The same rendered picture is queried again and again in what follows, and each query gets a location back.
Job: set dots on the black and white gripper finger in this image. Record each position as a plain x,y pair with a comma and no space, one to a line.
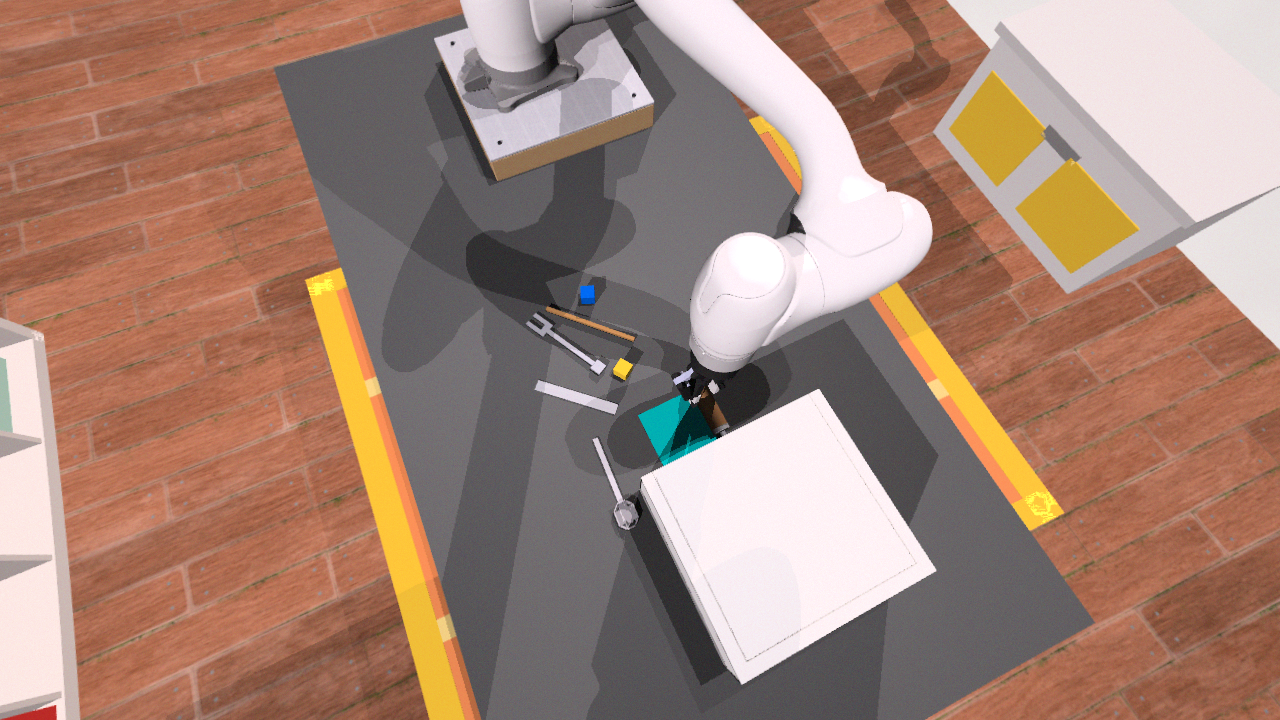
715,385
689,388

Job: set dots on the teal square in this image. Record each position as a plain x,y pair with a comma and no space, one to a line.
676,429

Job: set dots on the orange flat bar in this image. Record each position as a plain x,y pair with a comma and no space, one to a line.
591,324

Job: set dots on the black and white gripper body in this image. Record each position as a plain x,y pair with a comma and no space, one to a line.
700,372

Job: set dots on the white flat bar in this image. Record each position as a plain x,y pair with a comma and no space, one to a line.
576,397

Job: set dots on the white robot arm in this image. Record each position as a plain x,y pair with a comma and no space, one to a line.
849,238

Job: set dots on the white combination wrench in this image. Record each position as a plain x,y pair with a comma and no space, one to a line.
598,367

